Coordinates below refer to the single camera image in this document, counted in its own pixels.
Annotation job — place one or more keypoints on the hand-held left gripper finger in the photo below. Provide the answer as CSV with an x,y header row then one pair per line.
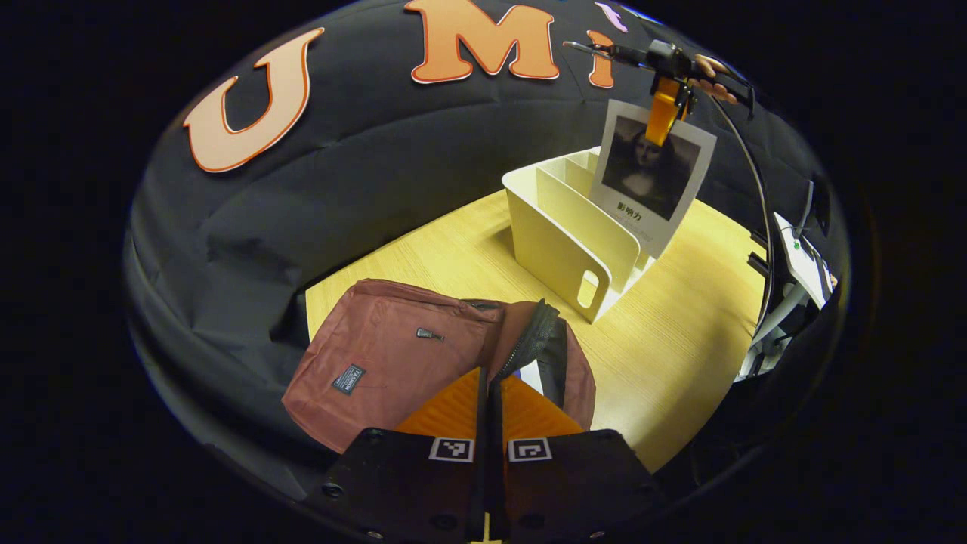
x,y
482,453
497,453

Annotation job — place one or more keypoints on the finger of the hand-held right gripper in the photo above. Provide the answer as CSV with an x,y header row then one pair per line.
x,y
663,113

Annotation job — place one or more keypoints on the white portrait cover book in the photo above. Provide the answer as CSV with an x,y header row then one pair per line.
x,y
657,181

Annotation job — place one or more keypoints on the maroon schoolbag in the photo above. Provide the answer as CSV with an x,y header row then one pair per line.
x,y
393,355

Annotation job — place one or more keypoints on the white bookshelf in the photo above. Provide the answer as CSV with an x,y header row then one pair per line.
x,y
559,242

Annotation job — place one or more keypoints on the white equipment stand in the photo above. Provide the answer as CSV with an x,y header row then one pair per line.
x,y
801,257

